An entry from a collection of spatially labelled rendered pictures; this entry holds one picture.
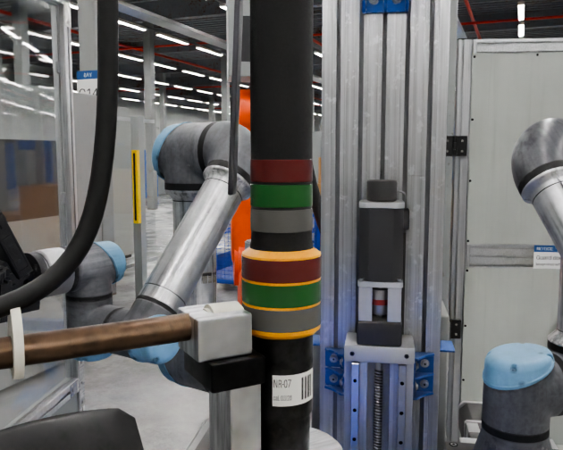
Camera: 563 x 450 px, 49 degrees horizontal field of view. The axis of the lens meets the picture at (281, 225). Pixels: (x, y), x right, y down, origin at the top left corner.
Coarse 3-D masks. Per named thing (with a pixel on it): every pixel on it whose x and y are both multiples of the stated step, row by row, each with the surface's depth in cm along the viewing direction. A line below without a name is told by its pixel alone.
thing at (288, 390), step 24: (312, 336) 34; (288, 360) 32; (312, 360) 34; (264, 384) 33; (288, 384) 33; (312, 384) 34; (264, 408) 33; (288, 408) 33; (312, 408) 34; (264, 432) 33; (288, 432) 33
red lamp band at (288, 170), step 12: (252, 168) 32; (264, 168) 32; (276, 168) 31; (288, 168) 31; (300, 168) 32; (312, 168) 33; (252, 180) 32; (264, 180) 32; (276, 180) 31; (288, 180) 31; (300, 180) 32; (312, 180) 33
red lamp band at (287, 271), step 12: (252, 264) 32; (264, 264) 32; (276, 264) 31; (288, 264) 31; (300, 264) 32; (312, 264) 32; (252, 276) 32; (264, 276) 32; (276, 276) 31; (288, 276) 32; (300, 276) 32; (312, 276) 32
